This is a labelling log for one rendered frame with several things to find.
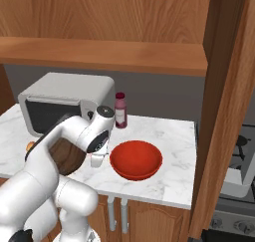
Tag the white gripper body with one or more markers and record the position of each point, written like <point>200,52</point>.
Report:
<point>96,160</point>

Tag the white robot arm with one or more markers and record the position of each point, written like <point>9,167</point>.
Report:
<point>40,173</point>

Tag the brown wooden bowl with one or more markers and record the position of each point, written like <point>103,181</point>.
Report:
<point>68,158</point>

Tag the red bowl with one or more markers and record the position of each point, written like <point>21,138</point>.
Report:
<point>136,159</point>

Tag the maroon bottle with label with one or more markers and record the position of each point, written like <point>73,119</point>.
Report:
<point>121,115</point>

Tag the wooden base cupboard door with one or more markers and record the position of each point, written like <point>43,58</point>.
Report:
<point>156,224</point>
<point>101,219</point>

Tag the small orange round food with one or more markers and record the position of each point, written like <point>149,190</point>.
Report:
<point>30,146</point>

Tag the grey microwave oven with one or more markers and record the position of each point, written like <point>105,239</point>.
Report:
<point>71,86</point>

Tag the grey stove knob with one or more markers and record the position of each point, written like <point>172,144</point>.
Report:
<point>244,226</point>
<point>216,222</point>

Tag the tall wooden cupboard door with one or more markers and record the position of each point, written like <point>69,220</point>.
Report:
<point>225,120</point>

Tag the grey stove with hob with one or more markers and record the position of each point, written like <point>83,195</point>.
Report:
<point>237,183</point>

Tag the wooden wall cupboard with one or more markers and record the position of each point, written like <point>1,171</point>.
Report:
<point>99,27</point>

